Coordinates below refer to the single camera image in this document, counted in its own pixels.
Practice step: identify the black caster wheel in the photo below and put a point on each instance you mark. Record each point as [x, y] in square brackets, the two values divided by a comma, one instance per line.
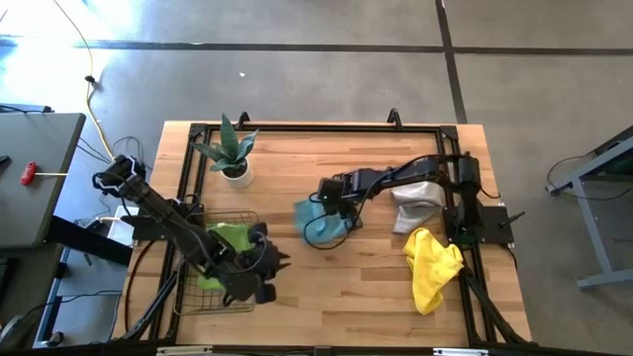
[55, 338]

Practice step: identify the grey microfiber towel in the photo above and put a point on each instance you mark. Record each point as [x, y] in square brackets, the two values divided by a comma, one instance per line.
[418, 203]

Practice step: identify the silver metal bracket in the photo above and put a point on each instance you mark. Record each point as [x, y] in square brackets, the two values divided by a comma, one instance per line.
[460, 352]

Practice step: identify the bright green microfiber towel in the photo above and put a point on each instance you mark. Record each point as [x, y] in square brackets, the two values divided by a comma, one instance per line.
[232, 235]

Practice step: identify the black flat bar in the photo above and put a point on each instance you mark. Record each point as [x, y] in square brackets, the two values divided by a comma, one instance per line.
[89, 240]

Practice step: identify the snake plant in white pot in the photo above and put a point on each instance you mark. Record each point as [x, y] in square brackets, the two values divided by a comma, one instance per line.
[232, 153]

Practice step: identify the grey side table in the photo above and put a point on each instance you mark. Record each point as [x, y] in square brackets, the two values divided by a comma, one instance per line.
[34, 173]

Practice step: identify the light blue microfiber towel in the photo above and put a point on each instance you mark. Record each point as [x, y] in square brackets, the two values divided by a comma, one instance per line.
[316, 217]

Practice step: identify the yellow microfiber towel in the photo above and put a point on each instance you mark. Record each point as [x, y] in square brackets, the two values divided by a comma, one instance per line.
[430, 277]

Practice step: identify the grey metal table frame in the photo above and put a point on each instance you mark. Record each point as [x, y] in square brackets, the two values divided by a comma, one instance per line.
[593, 232]

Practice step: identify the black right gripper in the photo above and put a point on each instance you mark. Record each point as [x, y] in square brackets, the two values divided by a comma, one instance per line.
[336, 190]

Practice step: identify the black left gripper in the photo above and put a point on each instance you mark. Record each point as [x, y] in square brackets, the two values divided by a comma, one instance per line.
[247, 269]

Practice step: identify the black frame clamp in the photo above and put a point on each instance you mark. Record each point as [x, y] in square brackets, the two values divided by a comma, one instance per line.
[243, 120]
[394, 118]

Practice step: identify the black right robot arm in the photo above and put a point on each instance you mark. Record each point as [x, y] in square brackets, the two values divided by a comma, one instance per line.
[420, 170]

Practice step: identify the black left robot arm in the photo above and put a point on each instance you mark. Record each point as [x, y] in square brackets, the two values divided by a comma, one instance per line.
[163, 212]

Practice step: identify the black office chair base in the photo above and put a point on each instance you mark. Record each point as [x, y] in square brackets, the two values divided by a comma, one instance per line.
[12, 331]

